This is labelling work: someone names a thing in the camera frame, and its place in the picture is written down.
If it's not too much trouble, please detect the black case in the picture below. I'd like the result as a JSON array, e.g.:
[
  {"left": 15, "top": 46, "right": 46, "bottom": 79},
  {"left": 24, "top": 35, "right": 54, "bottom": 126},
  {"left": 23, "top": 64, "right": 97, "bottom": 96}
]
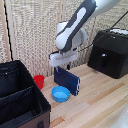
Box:
[{"left": 87, "top": 28, "right": 128, "bottom": 80}]

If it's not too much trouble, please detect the blue bowl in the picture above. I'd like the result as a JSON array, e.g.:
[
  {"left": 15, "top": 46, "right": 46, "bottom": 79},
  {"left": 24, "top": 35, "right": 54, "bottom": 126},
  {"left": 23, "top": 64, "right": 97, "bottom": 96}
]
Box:
[{"left": 51, "top": 85, "right": 71, "bottom": 103}]

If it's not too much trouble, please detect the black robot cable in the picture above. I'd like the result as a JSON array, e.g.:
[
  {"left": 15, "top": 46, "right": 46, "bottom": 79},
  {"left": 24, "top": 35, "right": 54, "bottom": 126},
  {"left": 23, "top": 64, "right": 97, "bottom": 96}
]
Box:
[{"left": 77, "top": 10, "right": 128, "bottom": 53}]

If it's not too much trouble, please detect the dark blue book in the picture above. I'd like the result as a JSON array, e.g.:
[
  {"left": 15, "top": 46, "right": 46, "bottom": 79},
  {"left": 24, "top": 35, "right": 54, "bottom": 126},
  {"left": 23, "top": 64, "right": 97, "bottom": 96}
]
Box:
[{"left": 53, "top": 67, "right": 81, "bottom": 97}]

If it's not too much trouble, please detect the black divided storage box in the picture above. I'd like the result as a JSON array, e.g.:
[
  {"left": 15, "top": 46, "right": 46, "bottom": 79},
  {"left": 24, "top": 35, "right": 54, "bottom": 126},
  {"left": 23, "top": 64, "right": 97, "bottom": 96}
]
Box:
[{"left": 0, "top": 59, "right": 52, "bottom": 128}]

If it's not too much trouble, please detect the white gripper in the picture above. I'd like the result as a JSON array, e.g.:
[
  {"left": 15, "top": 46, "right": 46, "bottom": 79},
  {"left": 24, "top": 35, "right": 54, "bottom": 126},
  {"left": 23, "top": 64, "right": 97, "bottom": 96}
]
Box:
[{"left": 49, "top": 49, "right": 79, "bottom": 75}]

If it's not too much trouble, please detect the red cup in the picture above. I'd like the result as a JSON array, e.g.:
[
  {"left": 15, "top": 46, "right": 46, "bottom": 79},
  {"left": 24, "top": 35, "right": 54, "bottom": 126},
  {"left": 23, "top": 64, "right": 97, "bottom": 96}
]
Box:
[{"left": 33, "top": 74, "right": 46, "bottom": 90}]

